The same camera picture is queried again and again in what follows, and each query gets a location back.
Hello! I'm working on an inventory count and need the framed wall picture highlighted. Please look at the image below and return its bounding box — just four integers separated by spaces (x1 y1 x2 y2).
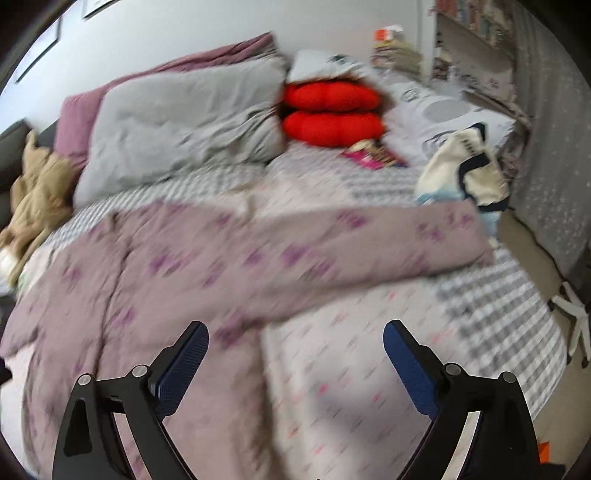
14 18 63 85

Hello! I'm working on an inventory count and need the grey patterned curtain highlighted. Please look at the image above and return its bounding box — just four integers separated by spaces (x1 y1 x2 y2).
510 9 591 282

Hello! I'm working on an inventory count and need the stack of books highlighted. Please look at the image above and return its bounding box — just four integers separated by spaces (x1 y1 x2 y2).
372 28 423 79

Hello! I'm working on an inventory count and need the red lip-shaped cushion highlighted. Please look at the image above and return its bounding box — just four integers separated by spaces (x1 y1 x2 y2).
280 81 385 145

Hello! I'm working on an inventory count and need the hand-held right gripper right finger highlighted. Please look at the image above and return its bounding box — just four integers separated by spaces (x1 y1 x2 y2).
382 320 542 480

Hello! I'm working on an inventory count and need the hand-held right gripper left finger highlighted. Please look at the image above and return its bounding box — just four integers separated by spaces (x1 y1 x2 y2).
52 320 210 480

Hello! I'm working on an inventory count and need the mauve floral pajama garment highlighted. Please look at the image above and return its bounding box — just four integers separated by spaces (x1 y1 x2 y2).
0 201 494 480

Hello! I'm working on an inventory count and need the grey headboard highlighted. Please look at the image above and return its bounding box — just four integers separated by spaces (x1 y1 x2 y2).
0 117 63 195

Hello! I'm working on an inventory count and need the grey pillow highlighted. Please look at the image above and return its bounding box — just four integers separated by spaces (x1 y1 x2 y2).
74 55 289 208

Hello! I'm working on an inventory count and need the white chair base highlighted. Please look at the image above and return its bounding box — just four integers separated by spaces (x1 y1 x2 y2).
549 281 591 363

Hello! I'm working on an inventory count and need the mauve pillow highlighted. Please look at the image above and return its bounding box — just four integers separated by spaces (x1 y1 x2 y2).
54 31 278 171

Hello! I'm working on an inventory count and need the checkered bed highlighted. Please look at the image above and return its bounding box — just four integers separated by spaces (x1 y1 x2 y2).
18 138 568 480

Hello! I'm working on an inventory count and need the pink magazine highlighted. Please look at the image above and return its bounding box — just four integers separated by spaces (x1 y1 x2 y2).
342 139 409 171

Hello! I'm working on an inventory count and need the beige plush toy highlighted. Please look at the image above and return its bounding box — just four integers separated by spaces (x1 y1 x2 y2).
0 130 79 284

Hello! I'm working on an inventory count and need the cream and navy garment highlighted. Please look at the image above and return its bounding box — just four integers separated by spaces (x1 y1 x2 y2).
416 122 511 208

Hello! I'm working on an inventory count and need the white printed pillow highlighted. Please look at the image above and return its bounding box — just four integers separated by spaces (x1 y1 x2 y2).
288 50 515 167

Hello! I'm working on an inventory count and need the bookshelf with books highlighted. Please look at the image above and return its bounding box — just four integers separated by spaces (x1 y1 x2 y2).
431 0 520 88

